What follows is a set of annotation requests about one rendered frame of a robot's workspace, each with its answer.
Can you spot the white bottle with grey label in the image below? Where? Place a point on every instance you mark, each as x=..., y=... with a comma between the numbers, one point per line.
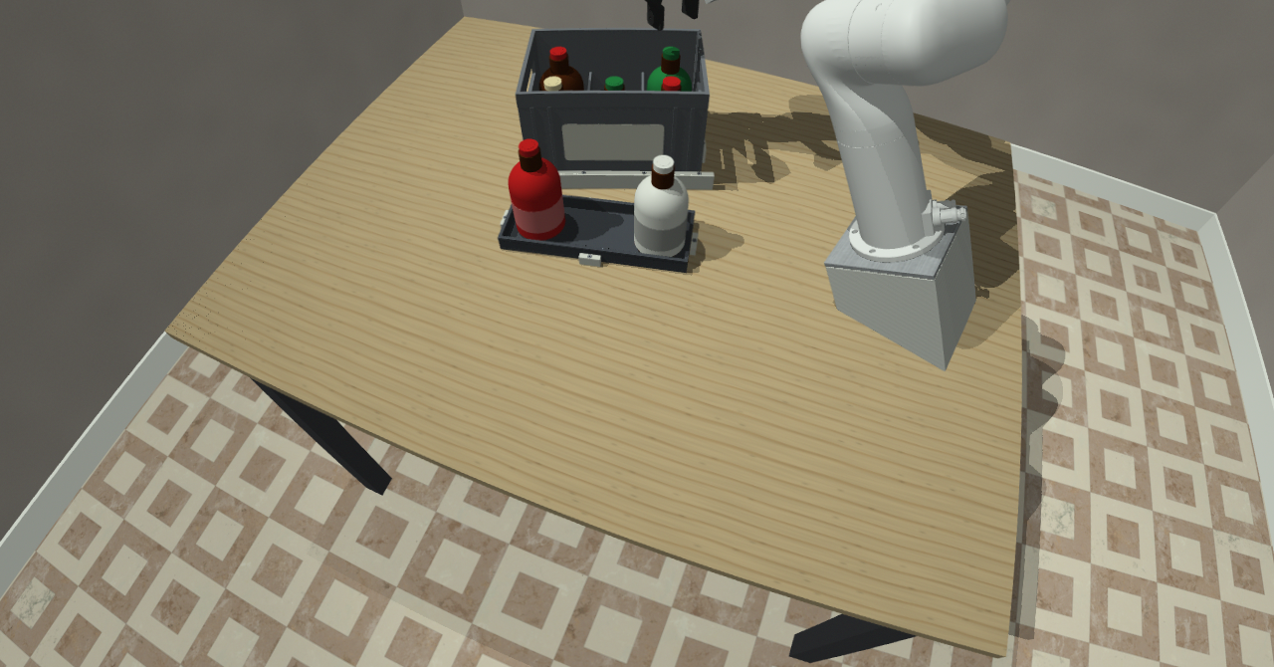
x=661, y=204

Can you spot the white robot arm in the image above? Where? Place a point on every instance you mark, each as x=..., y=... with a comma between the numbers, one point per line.
x=850, y=44

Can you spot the red bottle with pale label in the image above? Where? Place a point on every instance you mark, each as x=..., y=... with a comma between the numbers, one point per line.
x=536, y=194

